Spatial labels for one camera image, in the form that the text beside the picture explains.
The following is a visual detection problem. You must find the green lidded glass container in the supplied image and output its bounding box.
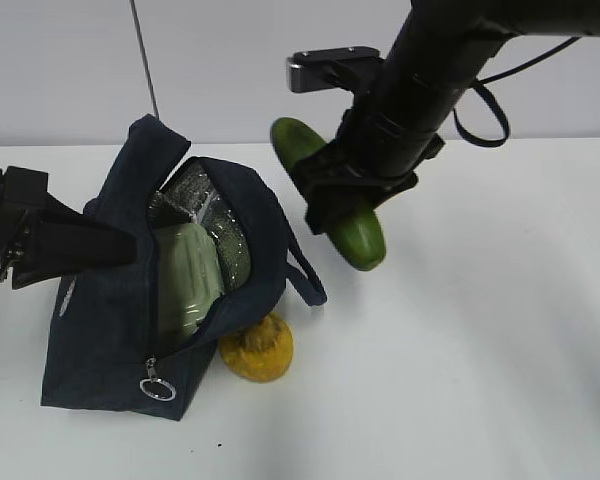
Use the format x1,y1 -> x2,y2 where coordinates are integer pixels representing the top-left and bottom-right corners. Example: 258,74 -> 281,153
155,223 -> 224,350

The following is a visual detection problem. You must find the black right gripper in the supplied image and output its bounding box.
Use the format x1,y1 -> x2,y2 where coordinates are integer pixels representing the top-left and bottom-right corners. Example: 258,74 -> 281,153
290,94 -> 445,234

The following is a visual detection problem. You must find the yellow toy squash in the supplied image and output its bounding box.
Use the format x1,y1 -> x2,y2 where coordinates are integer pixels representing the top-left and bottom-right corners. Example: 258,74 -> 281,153
218,312 -> 294,383

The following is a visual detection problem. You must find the dark blue insulated lunch bag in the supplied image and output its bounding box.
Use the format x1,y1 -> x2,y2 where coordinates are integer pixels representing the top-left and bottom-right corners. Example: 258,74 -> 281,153
41,115 -> 327,421

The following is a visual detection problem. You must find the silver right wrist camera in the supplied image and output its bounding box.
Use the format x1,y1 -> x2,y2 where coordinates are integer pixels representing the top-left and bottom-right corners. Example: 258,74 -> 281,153
286,46 -> 384,94

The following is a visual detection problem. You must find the green cucumber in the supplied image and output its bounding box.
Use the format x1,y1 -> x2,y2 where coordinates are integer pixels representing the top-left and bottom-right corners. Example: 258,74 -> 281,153
270,117 -> 386,272

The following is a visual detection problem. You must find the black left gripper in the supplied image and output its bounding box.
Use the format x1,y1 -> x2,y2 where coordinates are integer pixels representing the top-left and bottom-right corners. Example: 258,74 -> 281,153
0,166 -> 136,289

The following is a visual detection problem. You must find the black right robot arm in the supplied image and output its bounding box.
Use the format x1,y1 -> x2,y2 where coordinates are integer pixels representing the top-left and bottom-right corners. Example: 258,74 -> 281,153
288,1 -> 600,234

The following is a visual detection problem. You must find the silver zipper pull ring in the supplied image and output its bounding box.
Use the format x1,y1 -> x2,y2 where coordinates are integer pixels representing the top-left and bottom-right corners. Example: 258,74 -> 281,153
139,355 -> 177,402

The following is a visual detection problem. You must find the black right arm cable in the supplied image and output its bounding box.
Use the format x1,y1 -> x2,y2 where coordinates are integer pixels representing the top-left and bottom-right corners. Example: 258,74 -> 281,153
452,34 -> 586,147

